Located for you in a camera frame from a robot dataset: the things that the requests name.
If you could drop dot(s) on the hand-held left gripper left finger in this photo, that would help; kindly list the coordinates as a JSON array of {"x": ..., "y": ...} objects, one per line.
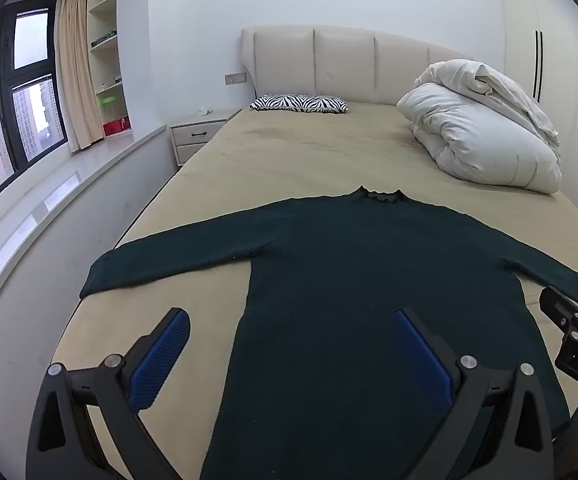
[{"x": 161, "y": 360}]

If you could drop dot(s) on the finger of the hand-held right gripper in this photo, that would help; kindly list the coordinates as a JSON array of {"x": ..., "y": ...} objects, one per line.
[{"x": 561, "y": 302}]

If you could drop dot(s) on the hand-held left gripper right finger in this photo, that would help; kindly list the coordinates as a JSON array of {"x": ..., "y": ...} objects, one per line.
[{"x": 419, "y": 355}]

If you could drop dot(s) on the dark green sweater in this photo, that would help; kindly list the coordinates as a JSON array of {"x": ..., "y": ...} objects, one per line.
[{"x": 349, "y": 285}]

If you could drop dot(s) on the white window bench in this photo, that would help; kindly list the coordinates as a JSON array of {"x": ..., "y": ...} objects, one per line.
[{"x": 44, "y": 220}]

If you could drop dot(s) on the white folded duvet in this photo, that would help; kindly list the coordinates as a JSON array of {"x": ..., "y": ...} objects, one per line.
[{"x": 474, "y": 135}]

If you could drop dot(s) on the white wardrobe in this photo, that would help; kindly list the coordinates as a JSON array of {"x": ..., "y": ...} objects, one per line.
[{"x": 559, "y": 85}]

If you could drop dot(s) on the white nightstand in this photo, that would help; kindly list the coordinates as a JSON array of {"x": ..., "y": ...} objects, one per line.
[{"x": 199, "y": 140}]

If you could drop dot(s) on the bed with beige sheet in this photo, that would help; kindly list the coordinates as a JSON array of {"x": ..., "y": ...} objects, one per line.
[{"x": 294, "y": 160}]

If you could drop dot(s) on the red storage box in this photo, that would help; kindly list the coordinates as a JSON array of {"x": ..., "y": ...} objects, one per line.
[{"x": 116, "y": 126}]

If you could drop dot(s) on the green lidded container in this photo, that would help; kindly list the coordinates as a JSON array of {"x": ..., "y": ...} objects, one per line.
[{"x": 111, "y": 100}]

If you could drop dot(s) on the zebra print pillow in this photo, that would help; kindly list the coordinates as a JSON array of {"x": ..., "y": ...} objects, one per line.
[{"x": 299, "y": 103}]

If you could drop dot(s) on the cream padded headboard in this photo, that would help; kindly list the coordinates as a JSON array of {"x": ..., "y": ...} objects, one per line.
[{"x": 344, "y": 65}]

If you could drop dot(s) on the beige curtain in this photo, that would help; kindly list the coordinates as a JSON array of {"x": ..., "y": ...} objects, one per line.
[{"x": 76, "y": 70}]

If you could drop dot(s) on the black framed window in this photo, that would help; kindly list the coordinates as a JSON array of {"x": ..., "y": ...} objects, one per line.
[{"x": 6, "y": 85}]

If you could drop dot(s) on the white open shelf unit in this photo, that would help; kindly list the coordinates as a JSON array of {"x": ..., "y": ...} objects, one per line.
[{"x": 109, "y": 20}]

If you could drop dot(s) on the wall switch panel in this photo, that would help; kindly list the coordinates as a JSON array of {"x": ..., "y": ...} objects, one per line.
[{"x": 235, "y": 78}]

